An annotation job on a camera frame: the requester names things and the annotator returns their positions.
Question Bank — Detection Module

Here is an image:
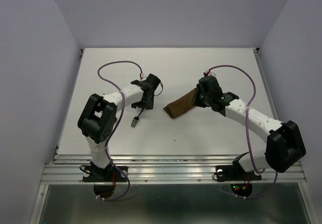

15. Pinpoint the brown cloth napkin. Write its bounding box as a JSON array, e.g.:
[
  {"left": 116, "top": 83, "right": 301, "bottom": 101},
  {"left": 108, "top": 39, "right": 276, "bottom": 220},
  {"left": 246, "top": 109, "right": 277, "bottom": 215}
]
[{"left": 163, "top": 88, "right": 196, "bottom": 119}]

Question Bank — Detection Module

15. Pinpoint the black fork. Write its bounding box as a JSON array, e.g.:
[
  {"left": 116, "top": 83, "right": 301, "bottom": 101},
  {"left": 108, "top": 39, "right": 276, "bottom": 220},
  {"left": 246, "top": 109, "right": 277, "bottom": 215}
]
[{"left": 130, "top": 109, "right": 144, "bottom": 128}]

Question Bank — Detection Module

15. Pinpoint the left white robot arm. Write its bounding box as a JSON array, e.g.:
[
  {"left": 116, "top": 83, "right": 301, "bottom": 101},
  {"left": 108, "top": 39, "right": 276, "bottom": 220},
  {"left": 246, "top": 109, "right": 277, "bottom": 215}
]
[{"left": 77, "top": 74, "right": 161, "bottom": 182}]

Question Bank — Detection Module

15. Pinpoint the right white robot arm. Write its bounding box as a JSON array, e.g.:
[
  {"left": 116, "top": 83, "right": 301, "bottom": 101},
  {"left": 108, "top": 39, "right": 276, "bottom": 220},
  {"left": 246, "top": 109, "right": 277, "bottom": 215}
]
[{"left": 192, "top": 76, "right": 306, "bottom": 179}]

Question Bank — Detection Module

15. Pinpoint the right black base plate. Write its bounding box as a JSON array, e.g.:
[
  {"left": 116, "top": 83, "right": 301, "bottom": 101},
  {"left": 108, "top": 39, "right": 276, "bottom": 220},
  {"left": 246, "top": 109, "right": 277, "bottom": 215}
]
[{"left": 212, "top": 165, "right": 262, "bottom": 182}]

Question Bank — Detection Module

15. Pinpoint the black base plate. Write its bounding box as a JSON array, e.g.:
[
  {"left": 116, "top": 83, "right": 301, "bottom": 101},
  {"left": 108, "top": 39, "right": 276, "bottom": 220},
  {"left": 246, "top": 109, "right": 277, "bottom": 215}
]
[
  {"left": 212, "top": 165, "right": 262, "bottom": 182},
  {"left": 79, "top": 165, "right": 127, "bottom": 183}
]

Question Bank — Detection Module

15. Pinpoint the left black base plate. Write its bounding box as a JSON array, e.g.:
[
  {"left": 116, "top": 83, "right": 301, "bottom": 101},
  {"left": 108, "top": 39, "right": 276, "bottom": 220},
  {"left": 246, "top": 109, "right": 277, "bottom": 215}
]
[{"left": 79, "top": 165, "right": 127, "bottom": 183}]

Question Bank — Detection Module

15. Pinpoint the aluminium frame rail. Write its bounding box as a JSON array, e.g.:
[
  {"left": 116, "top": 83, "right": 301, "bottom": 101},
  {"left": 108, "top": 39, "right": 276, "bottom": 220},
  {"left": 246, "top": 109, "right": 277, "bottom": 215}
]
[{"left": 40, "top": 154, "right": 308, "bottom": 185}]

